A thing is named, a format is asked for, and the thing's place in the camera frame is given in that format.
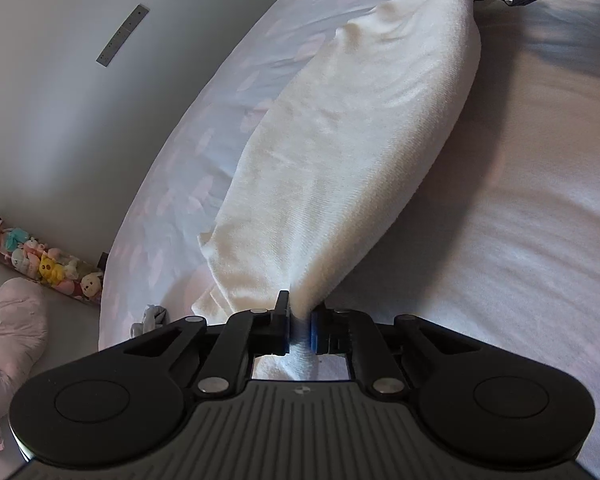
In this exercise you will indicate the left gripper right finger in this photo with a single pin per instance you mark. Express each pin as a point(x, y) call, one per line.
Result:
point(355, 336)

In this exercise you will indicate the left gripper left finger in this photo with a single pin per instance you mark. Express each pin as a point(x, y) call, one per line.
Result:
point(226, 363)

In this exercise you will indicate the cream white sweater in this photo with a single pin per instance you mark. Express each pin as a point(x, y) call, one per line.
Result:
point(335, 160)

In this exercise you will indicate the grey garment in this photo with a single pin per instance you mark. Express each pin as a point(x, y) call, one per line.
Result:
point(153, 317)

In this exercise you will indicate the polka dot bed sheet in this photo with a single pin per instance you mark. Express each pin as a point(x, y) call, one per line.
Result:
point(501, 242)

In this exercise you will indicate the pink rolled duvet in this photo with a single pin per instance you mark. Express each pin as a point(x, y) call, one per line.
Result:
point(23, 336)

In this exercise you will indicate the plush toy hanging organizer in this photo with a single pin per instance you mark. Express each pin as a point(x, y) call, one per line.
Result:
point(50, 266)

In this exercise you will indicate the black wall socket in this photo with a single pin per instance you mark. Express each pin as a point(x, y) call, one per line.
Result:
point(102, 261)

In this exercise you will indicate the grey wall switch panel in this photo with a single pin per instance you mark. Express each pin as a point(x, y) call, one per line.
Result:
point(122, 34)

